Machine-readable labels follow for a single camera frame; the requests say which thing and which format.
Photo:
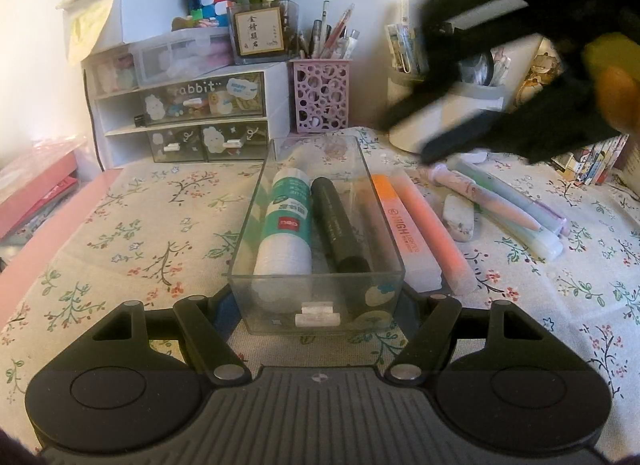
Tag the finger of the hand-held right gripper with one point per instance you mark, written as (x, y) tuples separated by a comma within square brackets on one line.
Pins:
[(435, 100), (470, 140)]

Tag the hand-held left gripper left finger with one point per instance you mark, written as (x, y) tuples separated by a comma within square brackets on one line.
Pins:
[(226, 312)]

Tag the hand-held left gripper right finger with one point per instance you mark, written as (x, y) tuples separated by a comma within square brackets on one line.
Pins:
[(435, 325)]

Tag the mint and pink pen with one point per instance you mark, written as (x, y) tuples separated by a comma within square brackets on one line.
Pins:
[(500, 195)]

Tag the clear plastic drawer tray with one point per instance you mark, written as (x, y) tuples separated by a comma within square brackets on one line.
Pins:
[(320, 295)]

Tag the orange capped pink highlighter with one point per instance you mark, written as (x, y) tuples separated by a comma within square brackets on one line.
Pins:
[(405, 230)]

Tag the person's right hand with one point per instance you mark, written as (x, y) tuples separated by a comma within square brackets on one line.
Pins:
[(620, 95)]

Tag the white grey desk organizer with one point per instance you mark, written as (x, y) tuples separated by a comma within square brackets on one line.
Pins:
[(450, 100)]

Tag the illustrated cartoon book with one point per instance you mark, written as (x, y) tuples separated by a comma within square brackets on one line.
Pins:
[(540, 75)]

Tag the bunch of blue pens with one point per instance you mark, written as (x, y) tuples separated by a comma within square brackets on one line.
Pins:
[(405, 50)]

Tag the white eraser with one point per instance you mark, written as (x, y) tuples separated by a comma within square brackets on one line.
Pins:
[(459, 217)]

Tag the white green glue stick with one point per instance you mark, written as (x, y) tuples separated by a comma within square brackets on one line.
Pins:
[(282, 225)]

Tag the pink perforated pen holder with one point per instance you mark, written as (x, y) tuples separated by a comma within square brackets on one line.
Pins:
[(320, 95)]

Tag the floral tablecloth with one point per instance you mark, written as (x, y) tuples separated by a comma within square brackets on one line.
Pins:
[(125, 245)]

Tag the row of comic books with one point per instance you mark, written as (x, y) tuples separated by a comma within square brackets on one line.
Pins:
[(592, 160)]

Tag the black marker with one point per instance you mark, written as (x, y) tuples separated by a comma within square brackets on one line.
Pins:
[(337, 225)]

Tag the glass vase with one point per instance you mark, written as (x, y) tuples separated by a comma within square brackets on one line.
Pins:
[(290, 30)]

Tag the white drawer organizer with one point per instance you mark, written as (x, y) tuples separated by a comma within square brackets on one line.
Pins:
[(270, 95)]

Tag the framed calligraphy card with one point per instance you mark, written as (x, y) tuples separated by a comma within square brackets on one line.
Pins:
[(257, 32)]

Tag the clear small drawer box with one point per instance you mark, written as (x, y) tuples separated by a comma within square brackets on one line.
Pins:
[(170, 57)]

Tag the white storage box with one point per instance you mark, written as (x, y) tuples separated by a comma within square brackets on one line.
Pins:
[(145, 10)]

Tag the yellow sticky note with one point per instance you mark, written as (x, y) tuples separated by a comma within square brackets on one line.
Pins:
[(87, 30)]

